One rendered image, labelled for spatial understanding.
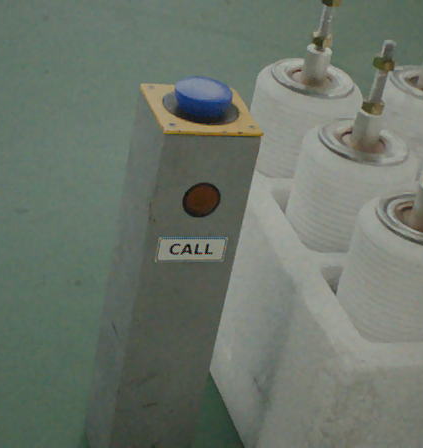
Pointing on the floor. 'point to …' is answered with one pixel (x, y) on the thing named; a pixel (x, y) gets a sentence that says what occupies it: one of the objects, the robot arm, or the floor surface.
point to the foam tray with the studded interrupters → (310, 348)
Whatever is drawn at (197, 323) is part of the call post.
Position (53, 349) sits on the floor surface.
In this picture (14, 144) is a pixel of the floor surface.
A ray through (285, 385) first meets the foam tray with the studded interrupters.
